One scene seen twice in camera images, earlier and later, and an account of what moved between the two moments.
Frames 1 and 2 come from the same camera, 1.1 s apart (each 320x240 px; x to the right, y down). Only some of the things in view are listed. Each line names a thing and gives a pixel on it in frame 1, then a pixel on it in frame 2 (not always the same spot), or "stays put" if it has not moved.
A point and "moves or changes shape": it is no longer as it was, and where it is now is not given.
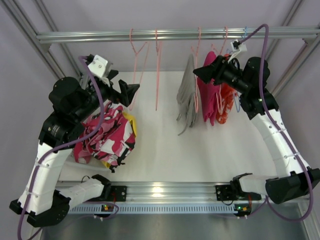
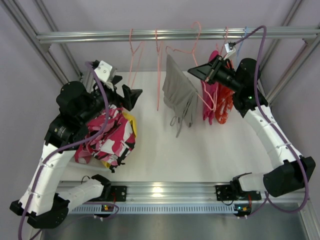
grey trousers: (185, 97) moves or changes shape
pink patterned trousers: (111, 142) stays put
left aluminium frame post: (13, 8) stays put
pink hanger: (196, 54) -> (214, 102)
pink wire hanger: (136, 53) -> (133, 53)
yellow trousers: (134, 127) stays put
